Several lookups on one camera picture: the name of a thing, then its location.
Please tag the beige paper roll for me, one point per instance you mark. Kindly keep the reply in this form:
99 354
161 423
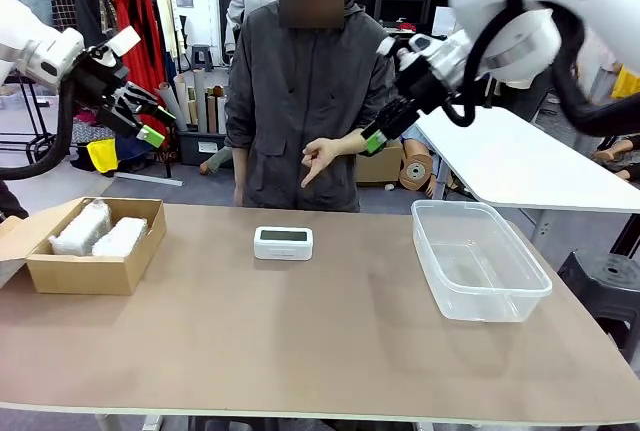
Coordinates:
181 101

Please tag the person's right forearm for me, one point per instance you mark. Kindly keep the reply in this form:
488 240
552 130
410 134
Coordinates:
241 166

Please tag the mannequin arm with grey sleeve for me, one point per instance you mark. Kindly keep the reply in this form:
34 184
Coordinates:
215 161

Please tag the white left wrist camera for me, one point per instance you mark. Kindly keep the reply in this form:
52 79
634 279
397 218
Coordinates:
125 41

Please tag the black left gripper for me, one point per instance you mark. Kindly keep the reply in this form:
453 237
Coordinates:
100 78

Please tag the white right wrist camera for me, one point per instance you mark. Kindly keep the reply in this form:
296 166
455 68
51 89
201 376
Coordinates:
386 46

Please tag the black clothes rack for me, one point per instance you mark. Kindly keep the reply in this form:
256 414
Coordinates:
169 167

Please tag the person's left hand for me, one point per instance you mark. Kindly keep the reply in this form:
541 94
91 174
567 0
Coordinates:
325 153

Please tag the person's left forearm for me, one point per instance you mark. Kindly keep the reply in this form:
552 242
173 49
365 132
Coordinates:
352 143

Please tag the black storage bin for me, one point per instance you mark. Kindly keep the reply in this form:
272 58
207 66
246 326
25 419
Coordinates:
192 151

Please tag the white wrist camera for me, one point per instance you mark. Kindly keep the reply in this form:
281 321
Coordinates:
386 46
125 41

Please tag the white table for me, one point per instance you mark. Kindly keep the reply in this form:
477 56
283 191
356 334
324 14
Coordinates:
525 171

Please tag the small black stool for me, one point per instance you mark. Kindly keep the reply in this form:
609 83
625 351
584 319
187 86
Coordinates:
202 57

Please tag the tall white paper roll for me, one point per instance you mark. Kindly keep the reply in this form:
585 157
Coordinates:
200 101

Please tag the brown cardboard spool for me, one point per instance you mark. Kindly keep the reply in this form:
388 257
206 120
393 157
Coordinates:
415 171

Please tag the yellow cloth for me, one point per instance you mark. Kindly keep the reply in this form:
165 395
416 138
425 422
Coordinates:
105 158

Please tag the patterned fabric pile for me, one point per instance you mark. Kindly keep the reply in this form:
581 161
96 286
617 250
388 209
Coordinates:
85 131

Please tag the white digital clock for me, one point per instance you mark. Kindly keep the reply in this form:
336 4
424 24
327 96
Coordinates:
282 251

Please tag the yellow garment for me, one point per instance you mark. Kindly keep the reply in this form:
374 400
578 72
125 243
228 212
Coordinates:
625 83

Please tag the grey paper roll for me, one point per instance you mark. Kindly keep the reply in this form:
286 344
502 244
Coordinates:
170 101

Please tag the red hanging dress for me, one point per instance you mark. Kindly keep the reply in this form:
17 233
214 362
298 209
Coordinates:
145 41

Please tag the cream hanging garment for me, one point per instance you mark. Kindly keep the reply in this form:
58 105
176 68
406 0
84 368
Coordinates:
162 16

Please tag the open brown carton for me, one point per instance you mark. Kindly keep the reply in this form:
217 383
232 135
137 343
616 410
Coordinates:
380 168

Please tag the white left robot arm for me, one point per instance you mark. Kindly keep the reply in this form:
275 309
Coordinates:
30 46

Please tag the small red object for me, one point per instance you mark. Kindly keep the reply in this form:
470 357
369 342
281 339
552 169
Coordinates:
407 27

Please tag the large black plastic stool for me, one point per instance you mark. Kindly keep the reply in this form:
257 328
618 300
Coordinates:
605 276

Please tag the brown cardboard tube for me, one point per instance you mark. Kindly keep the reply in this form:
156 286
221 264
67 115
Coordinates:
211 113

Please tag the bare mannequin legs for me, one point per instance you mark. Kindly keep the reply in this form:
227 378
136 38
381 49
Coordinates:
612 155

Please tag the person in grey jacket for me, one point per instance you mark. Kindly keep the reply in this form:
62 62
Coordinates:
295 101

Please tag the bubble clock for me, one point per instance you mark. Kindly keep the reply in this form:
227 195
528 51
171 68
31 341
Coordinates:
80 233
120 238

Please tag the bystander in black clothes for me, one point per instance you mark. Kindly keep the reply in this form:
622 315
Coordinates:
10 201

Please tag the person's right hand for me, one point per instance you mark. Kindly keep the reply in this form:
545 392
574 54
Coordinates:
239 196

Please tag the brown cardboard box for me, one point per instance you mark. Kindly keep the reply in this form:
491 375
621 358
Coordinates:
85 276

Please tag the white monitor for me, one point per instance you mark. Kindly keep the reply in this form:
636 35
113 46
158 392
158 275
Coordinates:
442 21

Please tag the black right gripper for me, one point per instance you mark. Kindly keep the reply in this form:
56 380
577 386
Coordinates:
425 88

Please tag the long metal bar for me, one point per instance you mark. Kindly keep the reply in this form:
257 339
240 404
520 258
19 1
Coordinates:
150 179

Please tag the clear plastic container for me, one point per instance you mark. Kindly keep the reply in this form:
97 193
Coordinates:
475 271

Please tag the black hanging garment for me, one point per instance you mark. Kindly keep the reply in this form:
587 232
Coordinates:
90 11

